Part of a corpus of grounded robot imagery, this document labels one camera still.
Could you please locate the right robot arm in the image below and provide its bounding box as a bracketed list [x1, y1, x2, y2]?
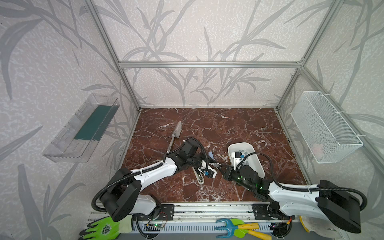
[216, 160, 368, 234]

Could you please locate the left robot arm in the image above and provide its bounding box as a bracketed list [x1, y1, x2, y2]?
[91, 138, 217, 222]

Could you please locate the white plastic tray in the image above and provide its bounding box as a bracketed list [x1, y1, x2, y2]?
[228, 142, 265, 178]

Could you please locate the metal garden trowel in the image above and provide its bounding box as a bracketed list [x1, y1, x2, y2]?
[166, 121, 182, 154]

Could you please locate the teal toy garden rake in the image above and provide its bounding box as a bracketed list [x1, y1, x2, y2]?
[215, 219, 260, 239]

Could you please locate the green toy garden shovel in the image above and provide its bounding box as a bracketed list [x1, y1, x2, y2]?
[231, 219, 272, 240]

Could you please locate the white work glove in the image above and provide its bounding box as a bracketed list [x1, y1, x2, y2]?
[299, 216, 342, 240]

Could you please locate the green work glove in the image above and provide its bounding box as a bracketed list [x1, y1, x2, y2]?
[79, 215, 133, 240]

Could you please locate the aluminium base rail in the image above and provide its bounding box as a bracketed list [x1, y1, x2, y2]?
[89, 202, 294, 239]

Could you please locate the white wire mesh basket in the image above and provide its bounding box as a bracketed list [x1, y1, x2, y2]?
[291, 91, 364, 164]

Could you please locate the clear acrylic wall shelf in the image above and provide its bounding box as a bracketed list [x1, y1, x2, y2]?
[43, 94, 120, 163]

